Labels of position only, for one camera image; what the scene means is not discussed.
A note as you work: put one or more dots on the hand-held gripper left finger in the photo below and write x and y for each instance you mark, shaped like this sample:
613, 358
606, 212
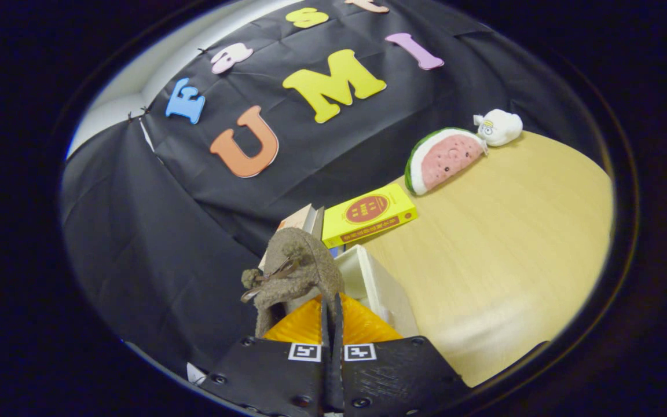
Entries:
270, 376

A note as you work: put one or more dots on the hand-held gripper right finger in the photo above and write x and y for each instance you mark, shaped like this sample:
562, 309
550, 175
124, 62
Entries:
397, 376

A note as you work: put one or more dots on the cream storage box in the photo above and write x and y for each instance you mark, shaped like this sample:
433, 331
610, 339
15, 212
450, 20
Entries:
377, 289

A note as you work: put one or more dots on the brown fuzzy shoe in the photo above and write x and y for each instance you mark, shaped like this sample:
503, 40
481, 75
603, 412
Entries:
304, 272

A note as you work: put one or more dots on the white paper sheet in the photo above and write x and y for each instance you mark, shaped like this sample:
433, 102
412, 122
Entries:
195, 374

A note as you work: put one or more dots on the blue book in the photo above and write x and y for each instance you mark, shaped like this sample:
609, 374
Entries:
336, 251

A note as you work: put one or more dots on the yellow book with red label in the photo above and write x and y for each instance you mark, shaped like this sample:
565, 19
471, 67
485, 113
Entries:
368, 214

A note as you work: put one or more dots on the watermelon slice plush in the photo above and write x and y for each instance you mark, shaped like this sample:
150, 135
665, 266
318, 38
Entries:
446, 159

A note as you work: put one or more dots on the white plush toy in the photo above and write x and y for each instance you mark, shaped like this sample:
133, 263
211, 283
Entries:
501, 127

